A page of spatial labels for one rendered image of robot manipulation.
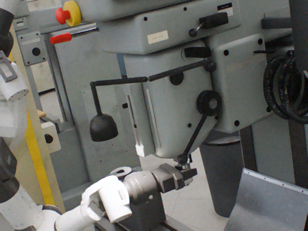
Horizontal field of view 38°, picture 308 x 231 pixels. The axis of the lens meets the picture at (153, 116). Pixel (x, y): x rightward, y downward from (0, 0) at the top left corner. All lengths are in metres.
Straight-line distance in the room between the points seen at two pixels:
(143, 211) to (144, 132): 0.55
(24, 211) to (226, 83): 0.67
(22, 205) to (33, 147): 1.66
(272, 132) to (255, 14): 0.44
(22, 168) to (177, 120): 1.91
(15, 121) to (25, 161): 1.66
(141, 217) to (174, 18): 0.85
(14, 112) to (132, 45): 0.42
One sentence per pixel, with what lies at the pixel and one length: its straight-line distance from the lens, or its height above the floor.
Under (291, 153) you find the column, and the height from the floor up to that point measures 1.18.
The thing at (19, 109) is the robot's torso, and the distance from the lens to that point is 1.37.
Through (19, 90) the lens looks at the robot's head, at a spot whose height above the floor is 1.59.
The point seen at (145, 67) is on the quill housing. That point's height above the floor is 1.59.
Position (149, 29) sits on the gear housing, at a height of 1.69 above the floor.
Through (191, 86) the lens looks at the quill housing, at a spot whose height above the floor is 1.51.
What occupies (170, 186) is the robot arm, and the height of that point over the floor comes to 1.23.
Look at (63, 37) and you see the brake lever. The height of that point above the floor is 1.70.
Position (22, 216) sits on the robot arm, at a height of 1.24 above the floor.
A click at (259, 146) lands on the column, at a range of 1.65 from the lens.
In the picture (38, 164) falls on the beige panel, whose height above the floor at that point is 0.83.
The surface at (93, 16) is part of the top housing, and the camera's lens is 1.08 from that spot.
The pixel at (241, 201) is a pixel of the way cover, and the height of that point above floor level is 0.95.
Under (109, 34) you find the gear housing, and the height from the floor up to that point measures 1.69.
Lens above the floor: 1.80
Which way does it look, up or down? 16 degrees down
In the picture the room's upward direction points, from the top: 12 degrees counter-clockwise
